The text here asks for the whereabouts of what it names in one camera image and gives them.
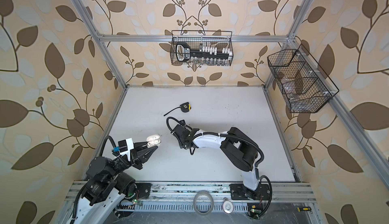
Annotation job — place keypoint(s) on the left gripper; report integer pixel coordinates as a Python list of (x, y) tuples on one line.
[(137, 157)]

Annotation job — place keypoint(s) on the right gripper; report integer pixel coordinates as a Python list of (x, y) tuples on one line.
[(181, 145)]

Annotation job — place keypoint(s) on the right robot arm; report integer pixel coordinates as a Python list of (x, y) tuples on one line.
[(241, 150)]

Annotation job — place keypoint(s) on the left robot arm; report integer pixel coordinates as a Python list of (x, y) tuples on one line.
[(108, 184)]

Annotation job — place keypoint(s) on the black yellow tape measure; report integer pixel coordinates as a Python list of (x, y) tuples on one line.
[(184, 107)]

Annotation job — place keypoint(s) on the grey tape roll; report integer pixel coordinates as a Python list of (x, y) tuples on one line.
[(203, 203)]

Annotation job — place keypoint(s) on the small white tape roll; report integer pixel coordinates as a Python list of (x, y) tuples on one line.
[(227, 207)]

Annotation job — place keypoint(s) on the black socket set holder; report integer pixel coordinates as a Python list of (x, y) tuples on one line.
[(201, 53)]

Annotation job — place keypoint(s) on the black yellow screwdriver right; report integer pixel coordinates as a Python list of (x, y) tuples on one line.
[(305, 208)]

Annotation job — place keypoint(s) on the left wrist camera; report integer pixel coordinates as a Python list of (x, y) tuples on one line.
[(124, 148)]

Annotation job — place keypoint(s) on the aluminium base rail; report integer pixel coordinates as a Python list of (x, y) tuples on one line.
[(283, 192)]

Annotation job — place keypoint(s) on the rear wire basket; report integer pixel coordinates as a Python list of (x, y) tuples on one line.
[(217, 38)]

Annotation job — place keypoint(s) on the wire basket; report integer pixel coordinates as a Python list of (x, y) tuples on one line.
[(217, 38), (304, 84)]

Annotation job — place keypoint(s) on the right side wire basket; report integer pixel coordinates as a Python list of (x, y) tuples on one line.
[(304, 84)]

